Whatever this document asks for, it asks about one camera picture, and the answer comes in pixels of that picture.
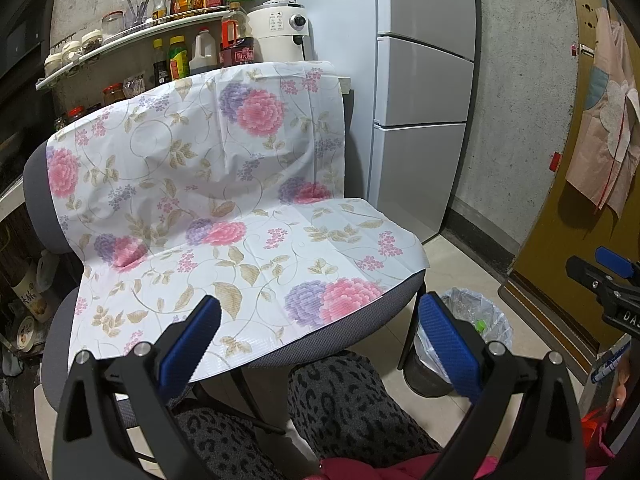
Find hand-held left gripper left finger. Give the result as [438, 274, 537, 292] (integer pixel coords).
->
[52, 295, 223, 480]

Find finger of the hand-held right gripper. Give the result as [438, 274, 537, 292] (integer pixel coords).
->
[565, 256, 640, 311]
[595, 246, 640, 279]

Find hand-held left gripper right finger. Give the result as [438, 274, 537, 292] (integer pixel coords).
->
[417, 291, 586, 480]

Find black trash bin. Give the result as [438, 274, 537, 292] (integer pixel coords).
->
[404, 287, 515, 397]

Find clear plastic bin liner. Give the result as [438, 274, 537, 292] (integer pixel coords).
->
[414, 287, 515, 378]

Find person's right hand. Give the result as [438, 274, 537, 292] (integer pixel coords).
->
[612, 355, 633, 406]

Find yellow wooden door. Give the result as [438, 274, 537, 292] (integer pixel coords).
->
[500, 0, 640, 356]

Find floral plastic cloth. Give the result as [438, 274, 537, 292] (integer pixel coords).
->
[46, 60, 432, 375]

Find leopard print pants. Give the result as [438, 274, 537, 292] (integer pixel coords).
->
[172, 350, 446, 480]

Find pink jacket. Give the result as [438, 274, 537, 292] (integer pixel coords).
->
[315, 452, 501, 480]

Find pink apron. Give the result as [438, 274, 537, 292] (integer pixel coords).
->
[565, 7, 640, 218]

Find white label bottle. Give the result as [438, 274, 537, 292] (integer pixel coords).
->
[10, 260, 45, 323]

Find grey fabric chair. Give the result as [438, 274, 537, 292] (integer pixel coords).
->
[22, 87, 431, 433]

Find white kitchen counter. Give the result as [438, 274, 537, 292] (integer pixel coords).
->
[0, 175, 28, 221]

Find white refrigerator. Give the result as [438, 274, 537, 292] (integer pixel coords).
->
[295, 0, 476, 246]

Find dark bottle yellow cap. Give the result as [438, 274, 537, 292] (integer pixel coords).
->
[151, 38, 170, 86]

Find green bottle yellow cap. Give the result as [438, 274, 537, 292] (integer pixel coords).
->
[168, 35, 191, 81]

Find large soy sauce bottle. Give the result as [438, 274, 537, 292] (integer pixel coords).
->
[220, 2, 256, 67]

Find cream air fryer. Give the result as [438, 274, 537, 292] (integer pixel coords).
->
[247, 1, 307, 63]

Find glass jar red lid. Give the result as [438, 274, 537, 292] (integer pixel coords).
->
[101, 10, 126, 41]

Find glass cup with utensils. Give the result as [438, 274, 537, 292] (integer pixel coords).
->
[124, 0, 153, 28]

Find black range hood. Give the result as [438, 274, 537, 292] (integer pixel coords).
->
[0, 0, 60, 78]

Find white curved wall shelf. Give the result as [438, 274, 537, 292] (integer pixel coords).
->
[35, 4, 251, 92]

